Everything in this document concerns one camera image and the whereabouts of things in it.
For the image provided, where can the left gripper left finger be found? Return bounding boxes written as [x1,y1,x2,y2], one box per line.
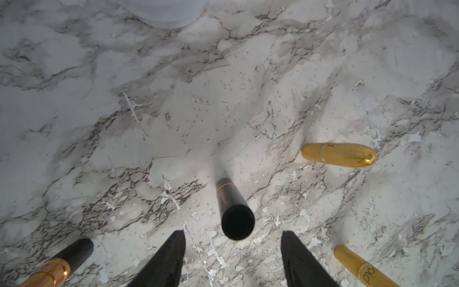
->
[128,230,186,287]

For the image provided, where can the white potted artificial plant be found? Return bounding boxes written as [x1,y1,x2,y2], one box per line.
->
[120,0,210,29]

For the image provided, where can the black lipstick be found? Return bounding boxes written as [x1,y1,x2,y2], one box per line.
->
[19,239,94,287]
[216,178,255,240]

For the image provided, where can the gold lipstick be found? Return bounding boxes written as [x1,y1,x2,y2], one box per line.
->
[301,142,377,168]
[333,245,399,287]

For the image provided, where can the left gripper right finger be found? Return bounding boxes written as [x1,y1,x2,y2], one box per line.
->
[280,231,339,287]

